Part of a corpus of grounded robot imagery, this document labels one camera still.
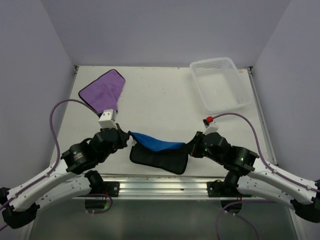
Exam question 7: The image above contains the purple towel black trim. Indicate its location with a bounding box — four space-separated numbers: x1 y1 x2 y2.
78 69 126 115

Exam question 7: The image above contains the right black base bracket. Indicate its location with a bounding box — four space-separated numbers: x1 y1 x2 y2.
206 180 228 198

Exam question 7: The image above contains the left black base bracket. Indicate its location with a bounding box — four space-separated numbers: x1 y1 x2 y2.
103 181 120 198

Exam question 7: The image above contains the black base bracket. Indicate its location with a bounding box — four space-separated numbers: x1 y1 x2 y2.
206 180 228 198
103 181 120 198

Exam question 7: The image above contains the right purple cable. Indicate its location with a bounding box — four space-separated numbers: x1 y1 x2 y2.
212 112 320 240

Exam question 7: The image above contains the white plastic basket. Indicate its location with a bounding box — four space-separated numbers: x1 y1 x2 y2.
189 57 253 114

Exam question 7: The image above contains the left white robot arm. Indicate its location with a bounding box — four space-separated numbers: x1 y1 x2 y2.
0 125 130 229

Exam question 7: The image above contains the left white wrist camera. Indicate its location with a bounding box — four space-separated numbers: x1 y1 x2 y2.
98 109 117 129

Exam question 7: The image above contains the blue towel black trim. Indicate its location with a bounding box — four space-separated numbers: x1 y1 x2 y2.
129 132 188 175

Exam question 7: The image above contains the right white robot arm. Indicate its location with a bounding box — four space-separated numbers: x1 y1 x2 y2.
186 132 320 223

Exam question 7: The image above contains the aluminium mounting rail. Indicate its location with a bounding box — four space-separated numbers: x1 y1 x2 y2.
72 174 253 201

